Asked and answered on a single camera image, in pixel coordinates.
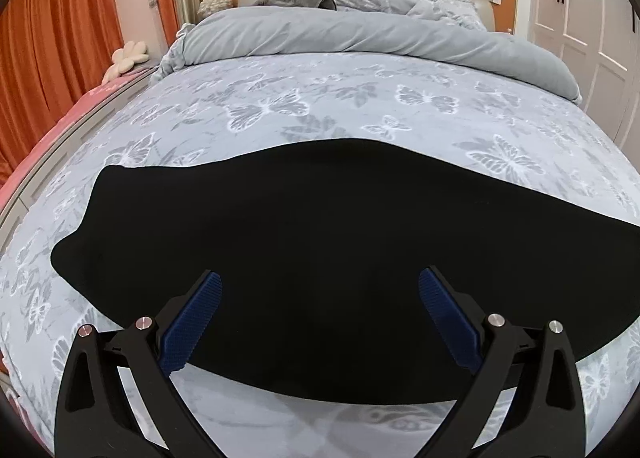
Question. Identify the white flower shaped cushion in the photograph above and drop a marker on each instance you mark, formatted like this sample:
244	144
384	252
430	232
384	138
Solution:
127	55

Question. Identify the dark cylindrical bolster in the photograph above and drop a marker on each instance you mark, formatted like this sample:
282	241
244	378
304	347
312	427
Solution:
330	3

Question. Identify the butterfly print pillow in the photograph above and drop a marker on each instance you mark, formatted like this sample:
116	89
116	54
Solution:
400	0

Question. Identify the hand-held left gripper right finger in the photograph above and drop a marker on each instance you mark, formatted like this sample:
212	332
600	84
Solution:
447	318

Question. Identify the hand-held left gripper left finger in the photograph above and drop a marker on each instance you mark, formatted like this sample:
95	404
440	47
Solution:
192	318

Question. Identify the pink blanket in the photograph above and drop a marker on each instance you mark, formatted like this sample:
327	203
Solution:
75	108

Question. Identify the white panelled wardrobe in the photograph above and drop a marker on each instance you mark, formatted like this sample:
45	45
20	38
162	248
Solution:
575	13

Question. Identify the black pants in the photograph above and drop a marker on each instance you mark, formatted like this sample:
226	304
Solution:
320	238

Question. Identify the beige bed frame rail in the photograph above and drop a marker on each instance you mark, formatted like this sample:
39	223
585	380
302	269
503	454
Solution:
60	148

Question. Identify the plain grey duvet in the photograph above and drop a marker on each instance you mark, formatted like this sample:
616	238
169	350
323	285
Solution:
350	33

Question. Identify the grey butterfly print bed sheet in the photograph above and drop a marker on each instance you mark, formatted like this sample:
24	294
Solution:
300	103

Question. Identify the white fluffy ornament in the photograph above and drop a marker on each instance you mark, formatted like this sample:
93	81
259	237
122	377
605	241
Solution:
215	2

